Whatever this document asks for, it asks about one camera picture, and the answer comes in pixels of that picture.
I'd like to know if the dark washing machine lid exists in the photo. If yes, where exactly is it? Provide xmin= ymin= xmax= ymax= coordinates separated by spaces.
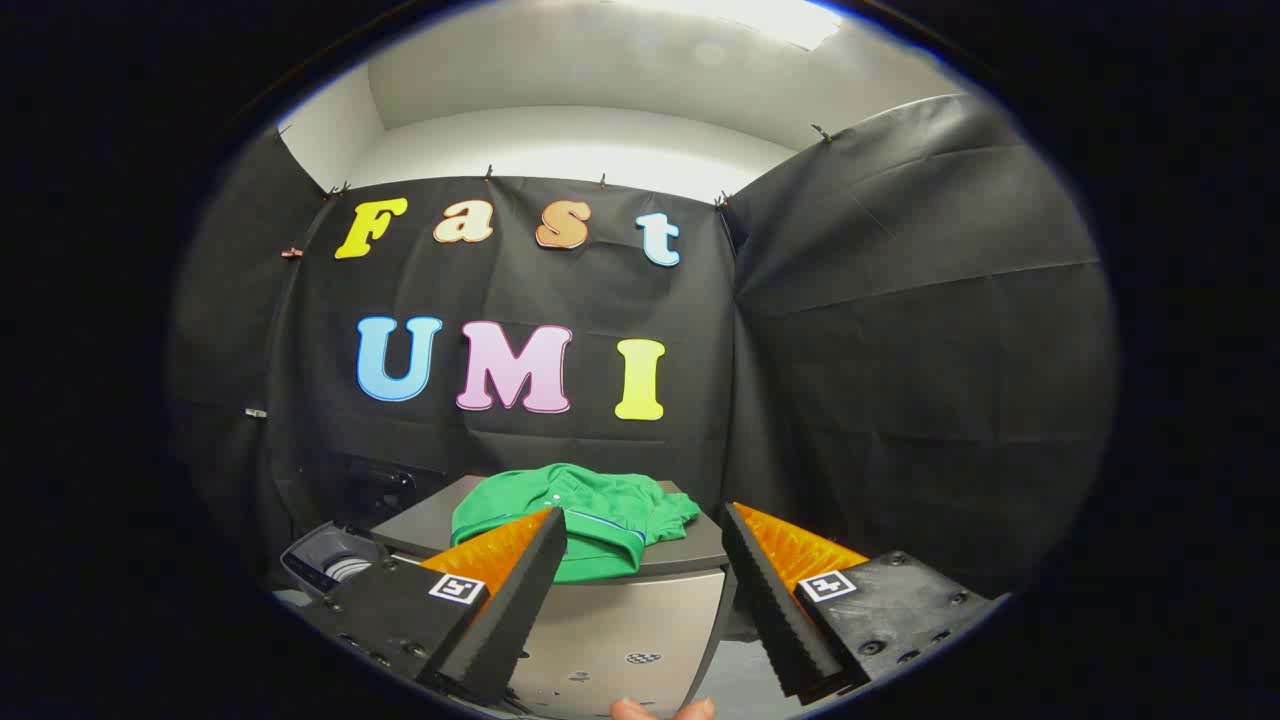
xmin=328 ymin=455 xmax=448 ymax=533

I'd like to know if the grey cabinet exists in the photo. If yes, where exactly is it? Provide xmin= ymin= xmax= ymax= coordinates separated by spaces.
xmin=368 ymin=475 xmax=738 ymax=720

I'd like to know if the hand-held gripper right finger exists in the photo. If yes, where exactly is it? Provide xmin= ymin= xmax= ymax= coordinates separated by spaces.
xmin=722 ymin=502 xmax=1003 ymax=707

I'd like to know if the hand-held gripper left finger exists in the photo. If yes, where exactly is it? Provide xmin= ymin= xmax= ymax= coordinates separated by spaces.
xmin=300 ymin=505 xmax=568 ymax=706

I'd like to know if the black backdrop cloth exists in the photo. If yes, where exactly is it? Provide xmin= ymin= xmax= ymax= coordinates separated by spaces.
xmin=170 ymin=95 xmax=1117 ymax=603

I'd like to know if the green polo shirt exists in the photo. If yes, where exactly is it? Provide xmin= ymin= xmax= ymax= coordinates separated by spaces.
xmin=450 ymin=463 xmax=702 ymax=585

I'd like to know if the grey washing machine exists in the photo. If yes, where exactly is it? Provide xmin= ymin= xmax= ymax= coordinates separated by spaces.
xmin=278 ymin=455 xmax=451 ymax=601

